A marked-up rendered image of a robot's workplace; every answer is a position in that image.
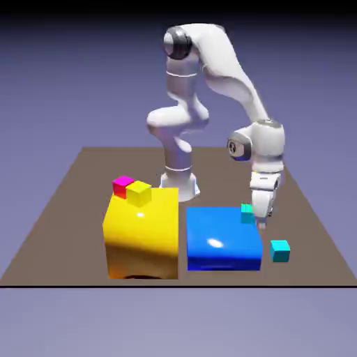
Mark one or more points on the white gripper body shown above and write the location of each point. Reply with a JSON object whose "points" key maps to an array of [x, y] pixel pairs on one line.
{"points": [[261, 203]]}

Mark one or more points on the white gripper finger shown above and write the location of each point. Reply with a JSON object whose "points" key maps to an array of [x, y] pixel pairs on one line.
{"points": [[262, 225]]}

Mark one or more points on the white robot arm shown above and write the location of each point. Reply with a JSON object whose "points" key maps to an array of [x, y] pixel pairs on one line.
{"points": [[223, 67]]}

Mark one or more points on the small cyan cube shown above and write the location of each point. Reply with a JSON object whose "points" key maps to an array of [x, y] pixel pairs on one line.
{"points": [[246, 214], [279, 251]]}

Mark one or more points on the small yellow cube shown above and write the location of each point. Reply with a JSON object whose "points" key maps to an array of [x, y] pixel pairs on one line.
{"points": [[139, 193]]}

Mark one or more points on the small magenta cube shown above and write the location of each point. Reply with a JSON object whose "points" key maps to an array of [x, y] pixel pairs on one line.
{"points": [[121, 185]]}

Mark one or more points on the large blue box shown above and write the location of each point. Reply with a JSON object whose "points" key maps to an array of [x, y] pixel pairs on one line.
{"points": [[223, 239]]}

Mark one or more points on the large yellow box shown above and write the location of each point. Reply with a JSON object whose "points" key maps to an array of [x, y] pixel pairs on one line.
{"points": [[145, 234]]}

